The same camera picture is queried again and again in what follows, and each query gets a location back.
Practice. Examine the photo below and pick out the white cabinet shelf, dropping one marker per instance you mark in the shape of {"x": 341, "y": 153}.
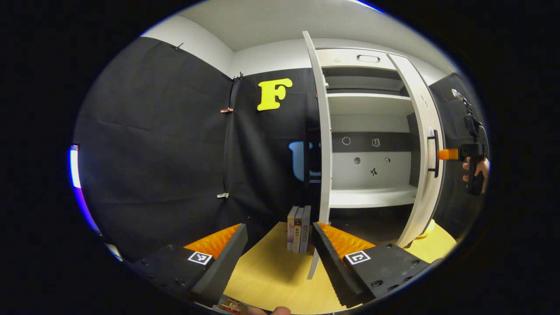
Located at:
{"x": 372, "y": 197}
{"x": 367, "y": 104}

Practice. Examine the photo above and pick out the brown printed flat item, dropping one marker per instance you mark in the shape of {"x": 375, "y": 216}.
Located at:
{"x": 232, "y": 306}

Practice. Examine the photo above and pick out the dark spine book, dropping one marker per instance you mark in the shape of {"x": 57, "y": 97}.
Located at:
{"x": 298, "y": 232}

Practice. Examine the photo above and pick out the beige spine book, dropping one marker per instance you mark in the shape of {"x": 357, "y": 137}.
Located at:
{"x": 291, "y": 227}

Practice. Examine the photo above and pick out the grey cabinet drawer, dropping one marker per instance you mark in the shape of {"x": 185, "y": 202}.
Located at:
{"x": 337, "y": 58}

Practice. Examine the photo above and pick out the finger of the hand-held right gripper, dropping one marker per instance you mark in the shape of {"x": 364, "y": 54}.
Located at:
{"x": 448, "y": 154}

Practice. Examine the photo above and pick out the grey cabinet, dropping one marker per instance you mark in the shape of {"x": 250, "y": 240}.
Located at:
{"x": 350, "y": 175}

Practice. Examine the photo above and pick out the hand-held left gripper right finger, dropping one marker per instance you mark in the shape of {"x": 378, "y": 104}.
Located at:
{"x": 332, "y": 267}

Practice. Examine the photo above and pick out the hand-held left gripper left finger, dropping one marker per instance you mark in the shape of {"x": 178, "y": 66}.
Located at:
{"x": 223, "y": 267}

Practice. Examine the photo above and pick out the grey cabinet door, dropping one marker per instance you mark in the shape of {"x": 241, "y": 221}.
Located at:
{"x": 324, "y": 153}
{"x": 422, "y": 197}

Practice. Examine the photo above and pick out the yellow item behind cabinet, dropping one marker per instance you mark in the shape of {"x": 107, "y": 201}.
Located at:
{"x": 426, "y": 229}

